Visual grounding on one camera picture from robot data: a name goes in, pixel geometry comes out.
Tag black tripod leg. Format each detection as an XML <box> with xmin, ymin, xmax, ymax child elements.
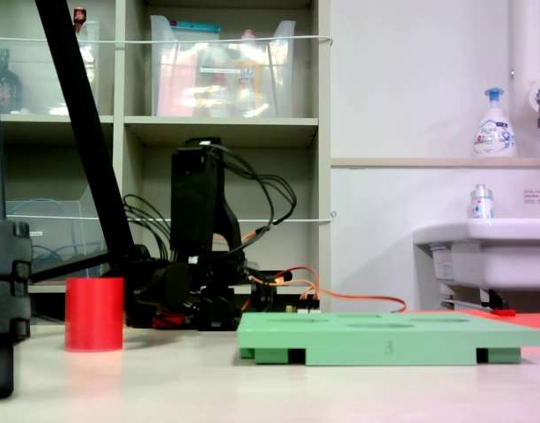
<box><xmin>0</xmin><ymin>0</ymin><xmax>33</xmax><ymax>400</ymax></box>
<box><xmin>33</xmin><ymin>0</ymin><xmax>141</xmax><ymax>265</ymax></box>

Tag red cylinder block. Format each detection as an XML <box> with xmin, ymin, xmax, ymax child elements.
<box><xmin>64</xmin><ymin>276</ymin><xmax>125</xmax><ymax>353</ymax></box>

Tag long orange wire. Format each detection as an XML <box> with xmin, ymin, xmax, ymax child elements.
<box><xmin>247</xmin><ymin>265</ymin><xmax>408</xmax><ymax>315</ymax></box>

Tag black servo cable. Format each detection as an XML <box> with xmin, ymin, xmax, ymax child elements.
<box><xmin>211</xmin><ymin>143</ymin><xmax>298</xmax><ymax>230</ymax></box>

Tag dark glass bottle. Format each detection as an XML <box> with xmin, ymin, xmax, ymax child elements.
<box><xmin>0</xmin><ymin>47</ymin><xmax>24</xmax><ymax>115</ymax></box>

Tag green shape sorter board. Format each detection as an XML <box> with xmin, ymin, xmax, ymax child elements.
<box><xmin>237</xmin><ymin>311</ymin><xmax>540</xmax><ymax>367</ymax></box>

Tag small clear sanitizer bottle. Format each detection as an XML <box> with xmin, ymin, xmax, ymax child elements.
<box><xmin>469</xmin><ymin>183</ymin><xmax>495</xmax><ymax>220</ymax></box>

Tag large clear plastic bin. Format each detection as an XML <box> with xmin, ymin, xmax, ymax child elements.
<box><xmin>149</xmin><ymin>15</ymin><xmax>297</xmax><ymax>119</ymax></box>

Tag black cable loops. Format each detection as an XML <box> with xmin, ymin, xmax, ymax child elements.
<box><xmin>122</xmin><ymin>193</ymin><xmax>173</xmax><ymax>265</ymax></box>

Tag beige shelf unit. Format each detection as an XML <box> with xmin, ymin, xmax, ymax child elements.
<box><xmin>0</xmin><ymin>0</ymin><xmax>332</xmax><ymax>312</ymax></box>

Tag blue topped plastic pouch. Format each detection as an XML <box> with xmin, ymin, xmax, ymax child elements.
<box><xmin>170</xmin><ymin>19</ymin><xmax>222</xmax><ymax>41</ymax></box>

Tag white pump soap bottle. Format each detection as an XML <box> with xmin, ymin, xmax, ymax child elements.
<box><xmin>473</xmin><ymin>86</ymin><xmax>518</xmax><ymax>159</ymax></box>

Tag low clear plastic bin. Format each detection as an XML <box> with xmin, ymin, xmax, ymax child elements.
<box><xmin>4</xmin><ymin>184</ymin><xmax>111</xmax><ymax>277</ymax></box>

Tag circuit board with wires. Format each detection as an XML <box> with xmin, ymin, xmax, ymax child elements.
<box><xmin>285</xmin><ymin>294</ymin><xmax>320</xmax><ymax>315</ymax></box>

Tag white sink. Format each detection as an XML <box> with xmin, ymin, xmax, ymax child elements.
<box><xmin>412</xmin><ymin>218</ymin><xmax>540</xmax><ymax>292</ymax></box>

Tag red table clamp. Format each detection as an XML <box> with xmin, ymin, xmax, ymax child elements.
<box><xmin>152</xmin><ymin>308</ymin><xmax>198</xmax><ymax>330</ymax></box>

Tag black tripod brace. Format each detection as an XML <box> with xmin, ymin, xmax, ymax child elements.
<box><xmin>29</xmin><ymin>249</ymin><xmax>137</xmax><ymax>283</ymax></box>

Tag pink capped refill bottle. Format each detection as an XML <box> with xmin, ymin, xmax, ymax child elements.
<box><xmin>233</xmin><ymin>28</ymin><xmax>270</xmax><ymax>116</ymax></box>

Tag metal sink bracket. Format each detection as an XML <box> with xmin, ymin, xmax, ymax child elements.
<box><xmin>439</xmin><ymin>281</ymin><xmax>511</xmax><ymax>312</ymax></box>

